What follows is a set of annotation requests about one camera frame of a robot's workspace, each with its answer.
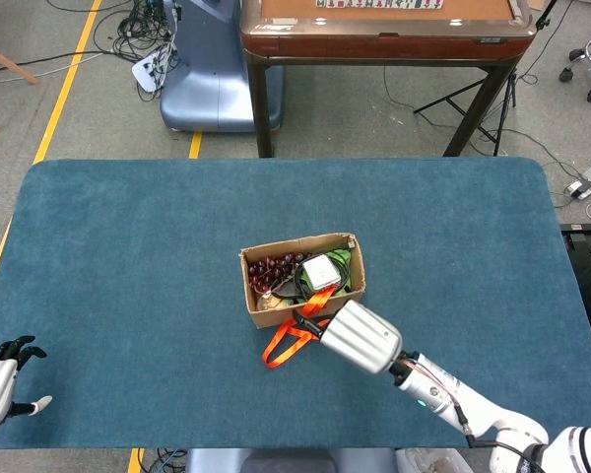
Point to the brown cardboard box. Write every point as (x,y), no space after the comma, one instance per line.
(271,320)

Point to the black eye mask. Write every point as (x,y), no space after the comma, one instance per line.
(285,291)

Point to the dark red grape bunch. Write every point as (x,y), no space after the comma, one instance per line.
(268,271)

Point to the black tripod stand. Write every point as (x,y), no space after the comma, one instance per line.
(497,130)

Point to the brown mahjong table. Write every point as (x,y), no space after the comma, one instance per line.
(374,44)

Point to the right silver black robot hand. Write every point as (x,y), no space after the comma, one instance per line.
(364,340)

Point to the light wooden pole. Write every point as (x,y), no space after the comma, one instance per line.
(15,66)

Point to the tan round bread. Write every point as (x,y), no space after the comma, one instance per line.
(271,303)

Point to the blue felt table cover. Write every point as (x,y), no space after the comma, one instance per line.
(128,197)

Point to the blue grey machine pedestal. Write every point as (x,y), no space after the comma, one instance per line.
(212,74)

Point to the bright green cloth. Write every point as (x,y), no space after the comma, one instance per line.
(344,256)

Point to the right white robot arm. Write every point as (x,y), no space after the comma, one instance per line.
(473,409)

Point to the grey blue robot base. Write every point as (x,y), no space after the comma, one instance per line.
(285,463)

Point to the row of face-up mahjong tiles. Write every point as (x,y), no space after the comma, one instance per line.
(374,4)

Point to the white power strip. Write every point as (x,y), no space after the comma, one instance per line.
(588,180)
(145,71)

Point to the clear plastic bag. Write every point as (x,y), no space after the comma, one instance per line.
(423,465)

